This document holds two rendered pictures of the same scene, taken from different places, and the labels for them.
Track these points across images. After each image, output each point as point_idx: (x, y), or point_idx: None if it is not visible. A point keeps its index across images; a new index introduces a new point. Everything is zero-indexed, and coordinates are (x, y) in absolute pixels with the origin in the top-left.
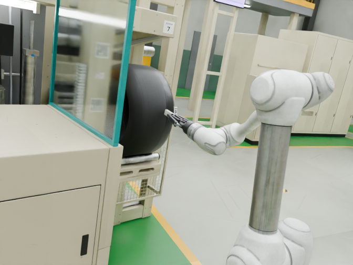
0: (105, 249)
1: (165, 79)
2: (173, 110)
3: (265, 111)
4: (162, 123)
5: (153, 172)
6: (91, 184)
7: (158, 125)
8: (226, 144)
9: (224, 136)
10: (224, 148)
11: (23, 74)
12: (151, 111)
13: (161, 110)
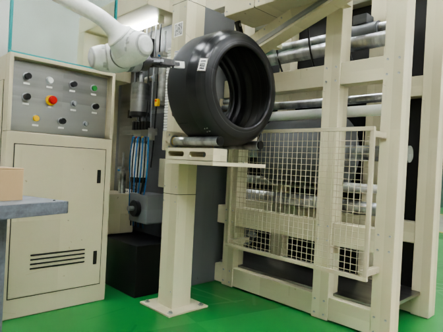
0: (4, 132)
1: (215, 33)
2: (198, 63)
3: None
4: (182, 81)
5: (205, 159)
6: (2, 79)
7: (178, 83)
8: (111, 55)
9: (108, 46)
10: (91, 55)
11: None
12: (173, 68)
13: None
